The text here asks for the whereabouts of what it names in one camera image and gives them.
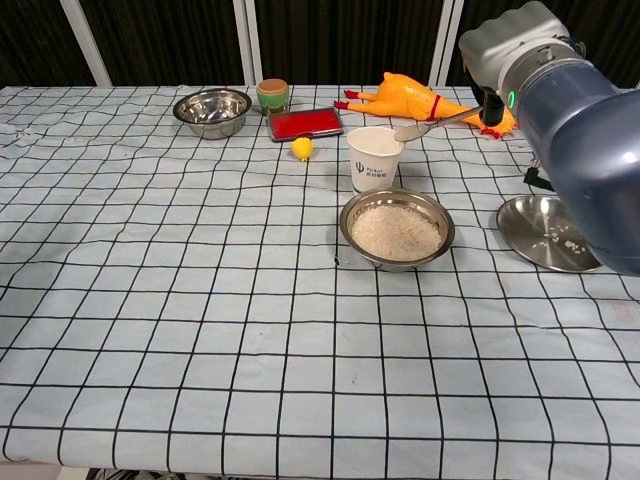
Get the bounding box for white rice heap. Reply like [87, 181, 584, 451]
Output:
[350, 206, 443, 262]

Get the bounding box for white paper cup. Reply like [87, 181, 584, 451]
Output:
[346, 126, 406, 196]

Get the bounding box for checked light blue tablecloth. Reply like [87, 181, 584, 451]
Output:
[0, 83, 640, 475]

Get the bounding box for flat steel plate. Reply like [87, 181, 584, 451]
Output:
[495, 195, 604, 274]

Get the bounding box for yellow rubber chicken toy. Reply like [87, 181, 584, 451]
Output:
[333, 71, 517, 140]

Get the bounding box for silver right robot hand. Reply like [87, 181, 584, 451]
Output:
[458, 1, 572, 127]

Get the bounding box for green and brown cup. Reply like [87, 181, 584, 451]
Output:
[256, 78, 291, 117]

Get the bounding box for slanted white frame post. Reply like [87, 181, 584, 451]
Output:
[63, 0, 113, 87]

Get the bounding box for empty deep steel bowl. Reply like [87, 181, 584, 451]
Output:
[172, 88, 253, 140]

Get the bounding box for wide steel bowl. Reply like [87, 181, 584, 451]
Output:
[339, 187, 456, 273]

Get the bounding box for loose rice grains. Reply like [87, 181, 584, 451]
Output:
[537, 227, 586, 252]

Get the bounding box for red ink pad box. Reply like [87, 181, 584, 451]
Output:
[267, 106, 346, 145]

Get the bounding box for grey metal spoon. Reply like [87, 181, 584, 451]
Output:
[393, 104, 485, 144]

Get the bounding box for black curtain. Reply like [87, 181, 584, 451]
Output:
[0, 0, 640, 89]

